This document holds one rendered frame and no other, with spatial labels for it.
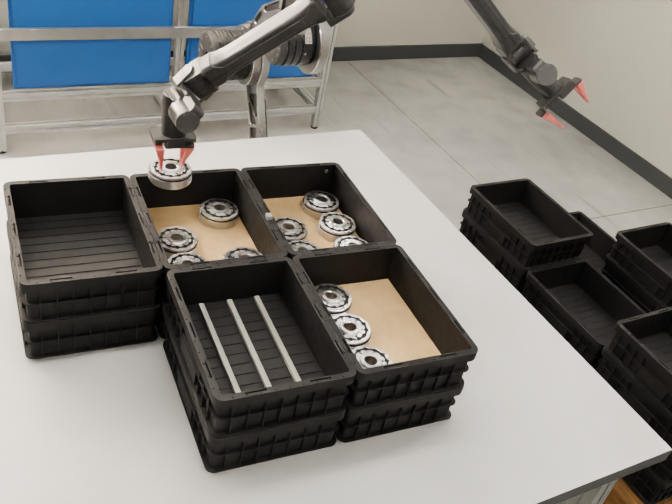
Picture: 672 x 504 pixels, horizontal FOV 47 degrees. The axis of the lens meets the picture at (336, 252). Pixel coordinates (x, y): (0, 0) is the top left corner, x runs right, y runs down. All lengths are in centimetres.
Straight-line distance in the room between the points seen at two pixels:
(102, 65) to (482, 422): 260
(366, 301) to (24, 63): 230
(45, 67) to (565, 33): 327
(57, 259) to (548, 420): 124
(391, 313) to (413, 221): 66
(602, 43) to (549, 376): 341
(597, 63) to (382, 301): 355
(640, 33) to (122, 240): 372
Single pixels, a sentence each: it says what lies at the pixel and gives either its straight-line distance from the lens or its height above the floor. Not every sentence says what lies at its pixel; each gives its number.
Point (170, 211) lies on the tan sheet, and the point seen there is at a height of 83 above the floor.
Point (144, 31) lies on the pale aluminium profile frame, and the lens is 380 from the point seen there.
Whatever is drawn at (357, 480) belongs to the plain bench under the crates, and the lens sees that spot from 170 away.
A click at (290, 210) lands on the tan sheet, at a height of 83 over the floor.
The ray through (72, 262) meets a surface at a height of 83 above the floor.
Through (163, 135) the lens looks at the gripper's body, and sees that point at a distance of 191.
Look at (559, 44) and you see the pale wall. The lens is 548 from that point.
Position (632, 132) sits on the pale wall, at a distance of 508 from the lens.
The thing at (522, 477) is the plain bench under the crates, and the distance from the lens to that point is 184.
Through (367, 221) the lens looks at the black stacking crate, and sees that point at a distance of 208.
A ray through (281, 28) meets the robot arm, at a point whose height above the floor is 141.
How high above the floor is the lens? 203
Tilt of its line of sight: 36 degrees down
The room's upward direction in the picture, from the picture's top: 13 degrees clockwise
